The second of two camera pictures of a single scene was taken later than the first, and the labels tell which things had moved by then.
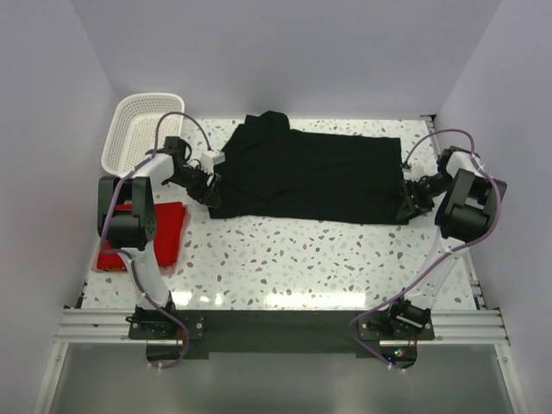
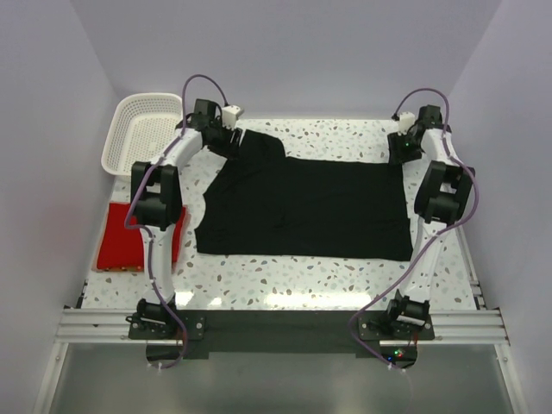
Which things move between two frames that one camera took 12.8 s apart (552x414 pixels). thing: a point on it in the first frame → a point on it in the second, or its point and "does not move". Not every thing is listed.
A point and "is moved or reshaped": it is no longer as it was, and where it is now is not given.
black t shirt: x=267 y=171 is moved or reshaped
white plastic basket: x=133 y=129 does not move
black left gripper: x=207 y=195 → x=231 y=147
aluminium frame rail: x=111 y=326 does not move
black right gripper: x=414 y=203 → x=396 y=153
